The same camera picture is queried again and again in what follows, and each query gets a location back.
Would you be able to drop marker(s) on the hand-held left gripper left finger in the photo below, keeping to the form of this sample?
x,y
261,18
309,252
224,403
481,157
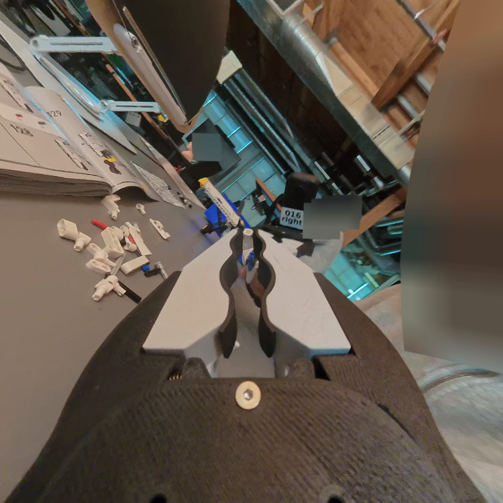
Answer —
x,y
184,314

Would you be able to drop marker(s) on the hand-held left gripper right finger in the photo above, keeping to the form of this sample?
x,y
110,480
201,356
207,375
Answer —
x,y
306,314

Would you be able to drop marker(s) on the white lego arm assembly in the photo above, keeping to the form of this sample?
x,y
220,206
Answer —
x,y
247,237

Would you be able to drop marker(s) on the yellow white lego crane model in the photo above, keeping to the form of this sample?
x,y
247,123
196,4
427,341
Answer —
x,y
218,200

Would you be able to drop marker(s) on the white lego panel piece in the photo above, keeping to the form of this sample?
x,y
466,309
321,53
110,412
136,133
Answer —
x,y
160,229

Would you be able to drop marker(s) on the pile of white lego pieces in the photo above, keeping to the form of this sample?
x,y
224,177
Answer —
x,y
112,237

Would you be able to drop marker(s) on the lego sticker sheet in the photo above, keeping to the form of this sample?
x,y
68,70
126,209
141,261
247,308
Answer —
x,y
157,184

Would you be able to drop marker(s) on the white angled lego beam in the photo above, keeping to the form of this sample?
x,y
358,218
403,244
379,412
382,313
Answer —
x,y
110,204

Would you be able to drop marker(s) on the open lego instruction booklet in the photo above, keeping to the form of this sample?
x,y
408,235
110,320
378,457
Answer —
x,y
43,153

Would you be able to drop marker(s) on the person's grey hoodie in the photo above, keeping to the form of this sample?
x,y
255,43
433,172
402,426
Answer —
x,y
452,412

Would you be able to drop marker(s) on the black computer monitor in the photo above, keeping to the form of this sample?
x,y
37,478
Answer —
x,y
184,47

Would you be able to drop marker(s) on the silver ventilation duct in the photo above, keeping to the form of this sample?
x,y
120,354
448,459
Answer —
x,y
310,43

